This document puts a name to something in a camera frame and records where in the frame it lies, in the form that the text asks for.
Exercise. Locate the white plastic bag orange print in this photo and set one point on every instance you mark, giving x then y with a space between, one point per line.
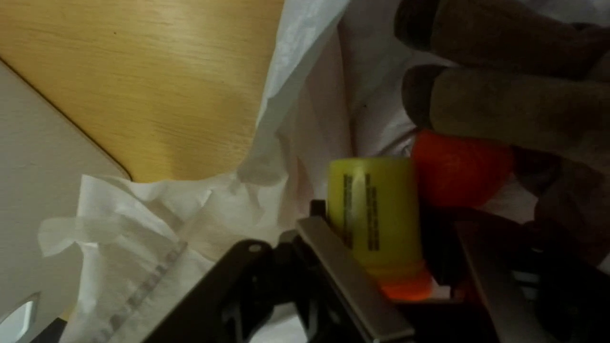
210 241

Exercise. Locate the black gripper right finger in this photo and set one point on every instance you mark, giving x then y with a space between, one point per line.
502 286

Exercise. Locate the small red toy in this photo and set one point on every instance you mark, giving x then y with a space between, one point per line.
460 168

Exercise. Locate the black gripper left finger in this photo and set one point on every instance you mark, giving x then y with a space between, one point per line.
353 279

